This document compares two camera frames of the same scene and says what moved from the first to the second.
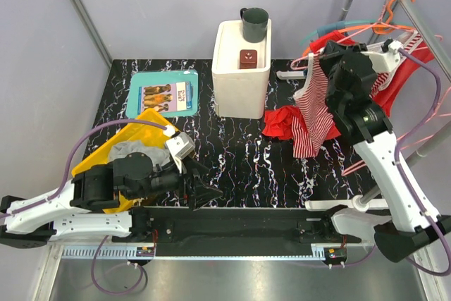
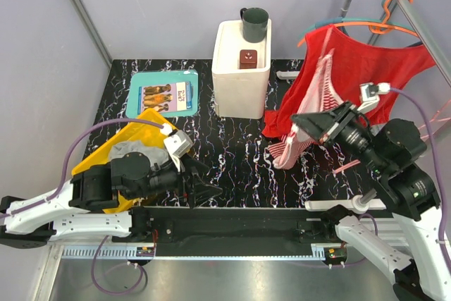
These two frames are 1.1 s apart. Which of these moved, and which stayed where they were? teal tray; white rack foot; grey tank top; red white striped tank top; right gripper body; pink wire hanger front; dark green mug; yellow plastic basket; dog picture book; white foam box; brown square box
Moved: right gripper body; pink wire hanger front; red white striped tank top
Stayed: dog picture book; dark green mug; white rack foot; grey tank top; white foam box; yellow plastic basket; teal tray; brown square box
